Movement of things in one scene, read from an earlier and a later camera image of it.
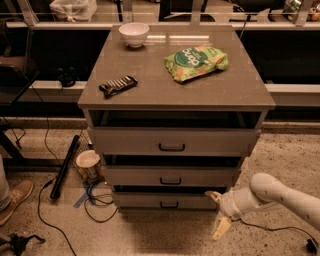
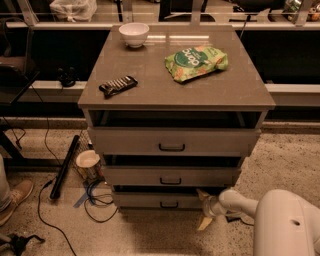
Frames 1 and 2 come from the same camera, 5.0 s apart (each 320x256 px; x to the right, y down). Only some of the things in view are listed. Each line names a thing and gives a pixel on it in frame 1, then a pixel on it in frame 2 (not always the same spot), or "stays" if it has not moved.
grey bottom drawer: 163,201 stays
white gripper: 227,205 -> 209,205
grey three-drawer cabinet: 167,144 stays
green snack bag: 191,61 stays
